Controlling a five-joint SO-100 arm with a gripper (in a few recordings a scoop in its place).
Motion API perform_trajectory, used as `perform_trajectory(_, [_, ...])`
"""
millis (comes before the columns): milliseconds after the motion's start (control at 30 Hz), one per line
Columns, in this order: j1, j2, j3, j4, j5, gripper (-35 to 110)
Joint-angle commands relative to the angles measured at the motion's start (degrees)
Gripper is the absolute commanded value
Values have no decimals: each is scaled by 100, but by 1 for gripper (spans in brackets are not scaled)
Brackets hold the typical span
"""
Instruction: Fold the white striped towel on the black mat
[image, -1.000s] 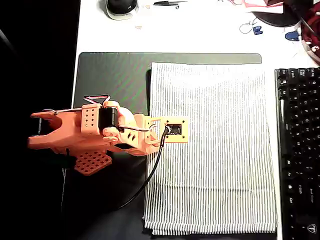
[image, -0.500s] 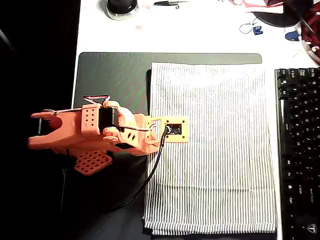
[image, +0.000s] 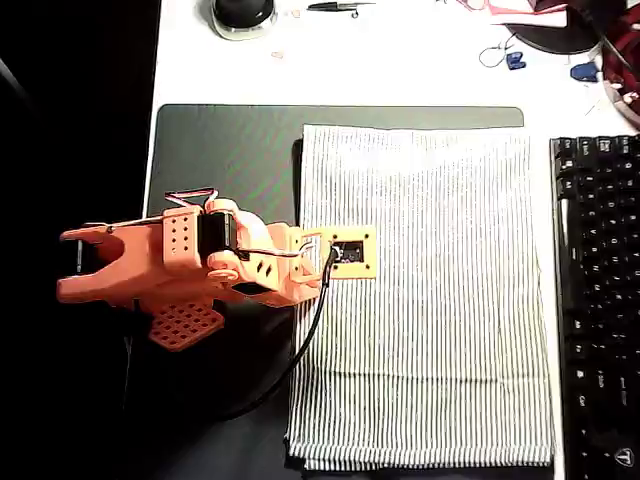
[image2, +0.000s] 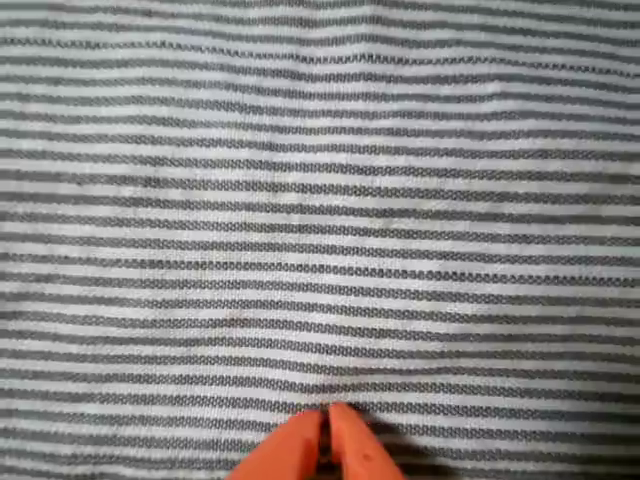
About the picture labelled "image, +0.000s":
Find striped grey cloth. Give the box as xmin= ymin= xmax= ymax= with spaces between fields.
xmin=283 ymin=123 xmax=555 ymax=471

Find dark grey desk mat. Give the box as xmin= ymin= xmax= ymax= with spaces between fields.
xmin=117 ymin=103 xmax=556 ymax=480

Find black and silver mouse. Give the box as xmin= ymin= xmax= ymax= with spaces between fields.
xmin=208 ymin=0 xmax=279 ymax=41

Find black tweezers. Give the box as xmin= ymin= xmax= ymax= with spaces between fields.
xmin=305 ymin=0 xmax=377 ymax=19

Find black keyboard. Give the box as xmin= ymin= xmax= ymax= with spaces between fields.
xmin=548 ymin=134 xmax=640 ymax=480

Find pink paper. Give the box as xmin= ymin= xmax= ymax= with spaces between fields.
xmin=449 ymin=0 xmax=571 ymax=19

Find black round object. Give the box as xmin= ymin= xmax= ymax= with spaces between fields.
xmin=502 ymin=0 xmax=609 ymax=55

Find blue plastic piece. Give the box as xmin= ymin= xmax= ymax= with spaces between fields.
xmin=569 ymin=60 xmax=601 ymax=84

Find dark red fabric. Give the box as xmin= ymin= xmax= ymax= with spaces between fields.
xmin=597 ymin=0 xmax=640 ymax=126

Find black camera cable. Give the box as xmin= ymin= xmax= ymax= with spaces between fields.
xmin=214 ymin=247 xmax=339 ymax=421

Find orange framed wrist camera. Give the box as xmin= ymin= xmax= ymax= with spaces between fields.
xmin=304 ymin=224 xmax=378 ymax=280

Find orange perforated base plate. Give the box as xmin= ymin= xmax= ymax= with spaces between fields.
xmin=148 ymin=299 xmax=225 ymax=353

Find thin wire loop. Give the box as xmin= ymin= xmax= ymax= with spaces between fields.
xmin=478 ymin=34 xmax=519 ymax=69

